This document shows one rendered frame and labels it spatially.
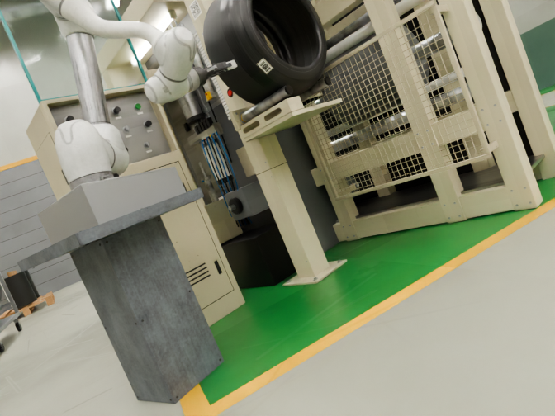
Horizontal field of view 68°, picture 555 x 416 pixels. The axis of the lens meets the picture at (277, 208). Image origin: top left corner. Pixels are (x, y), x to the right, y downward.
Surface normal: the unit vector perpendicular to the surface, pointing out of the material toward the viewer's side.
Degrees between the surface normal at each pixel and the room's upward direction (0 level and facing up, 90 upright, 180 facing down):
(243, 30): 91
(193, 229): 90
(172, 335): 90
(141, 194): 90
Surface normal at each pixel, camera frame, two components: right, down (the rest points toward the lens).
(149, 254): 0.73, -0.25
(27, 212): 0.35, -0.07
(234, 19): -0.12, -0.03
